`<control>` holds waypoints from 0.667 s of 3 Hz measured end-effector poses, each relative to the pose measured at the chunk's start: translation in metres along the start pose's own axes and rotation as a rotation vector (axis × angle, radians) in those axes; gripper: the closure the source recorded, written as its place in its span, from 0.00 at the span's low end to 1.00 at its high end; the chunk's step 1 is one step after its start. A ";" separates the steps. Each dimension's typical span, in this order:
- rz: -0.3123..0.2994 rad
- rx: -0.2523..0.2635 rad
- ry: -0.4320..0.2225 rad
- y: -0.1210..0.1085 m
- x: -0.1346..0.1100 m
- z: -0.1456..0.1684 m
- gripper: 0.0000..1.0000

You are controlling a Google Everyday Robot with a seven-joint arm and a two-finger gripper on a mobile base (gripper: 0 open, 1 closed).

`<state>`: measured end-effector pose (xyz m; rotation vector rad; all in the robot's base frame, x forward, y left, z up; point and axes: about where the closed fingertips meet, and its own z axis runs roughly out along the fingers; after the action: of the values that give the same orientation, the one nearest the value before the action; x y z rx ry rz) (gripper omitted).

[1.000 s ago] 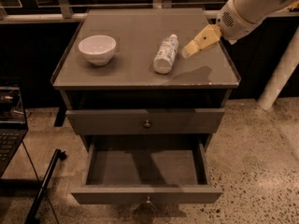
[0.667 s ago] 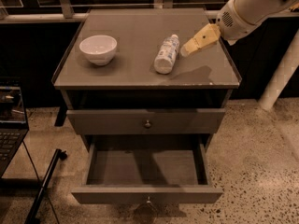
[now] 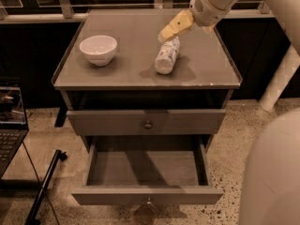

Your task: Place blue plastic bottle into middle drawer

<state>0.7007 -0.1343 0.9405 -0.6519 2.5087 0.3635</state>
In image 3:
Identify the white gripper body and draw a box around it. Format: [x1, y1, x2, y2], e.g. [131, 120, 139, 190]
[189, 0, 229, 26]

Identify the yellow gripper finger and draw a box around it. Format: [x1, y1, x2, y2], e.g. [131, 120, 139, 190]
[158, 10, 194, 43]

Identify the plastic bottle with label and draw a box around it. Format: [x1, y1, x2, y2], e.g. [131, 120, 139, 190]
[154, 37, 180, 75]

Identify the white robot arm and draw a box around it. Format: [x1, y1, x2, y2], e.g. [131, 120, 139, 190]
[158, 0, 300, 225]

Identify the grey drawer cabinet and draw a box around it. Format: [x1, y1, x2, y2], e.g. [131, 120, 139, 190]
[51, 7, 244, 206]

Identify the closed top drawer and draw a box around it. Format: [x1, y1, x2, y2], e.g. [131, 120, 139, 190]
[67, 109, 226, 136]

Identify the open middle drawer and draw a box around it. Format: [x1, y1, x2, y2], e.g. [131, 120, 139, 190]
[72, 135, 223, 205]

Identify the white ceramic bowl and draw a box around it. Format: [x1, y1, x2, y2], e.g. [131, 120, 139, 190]
[80, 36, 117, 67]

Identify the white diagonal pole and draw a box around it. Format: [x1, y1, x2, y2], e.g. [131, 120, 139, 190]
[259, 45, 300, 111]

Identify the metal window railing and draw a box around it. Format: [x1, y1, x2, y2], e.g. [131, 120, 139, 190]
[0, 0, 276, 24]

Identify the black stand pole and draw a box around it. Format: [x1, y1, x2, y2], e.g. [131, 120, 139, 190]
[24, 150, 68, 225]

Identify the black laptop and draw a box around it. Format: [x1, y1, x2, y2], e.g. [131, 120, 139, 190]
[0, 77, 29, 178]

